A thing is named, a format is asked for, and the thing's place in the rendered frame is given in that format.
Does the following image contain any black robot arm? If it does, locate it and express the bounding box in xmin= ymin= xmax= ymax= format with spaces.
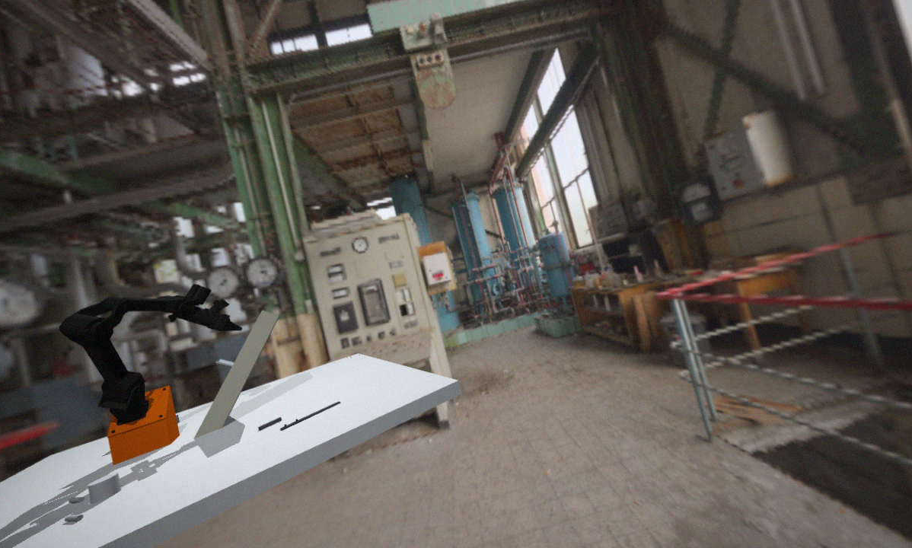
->
xmin=59 ymin=284 xmax=211 ymax=425

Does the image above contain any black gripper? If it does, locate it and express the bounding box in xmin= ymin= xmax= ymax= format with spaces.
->
xmin=191 ymin=308 xmax=243 ymax=331

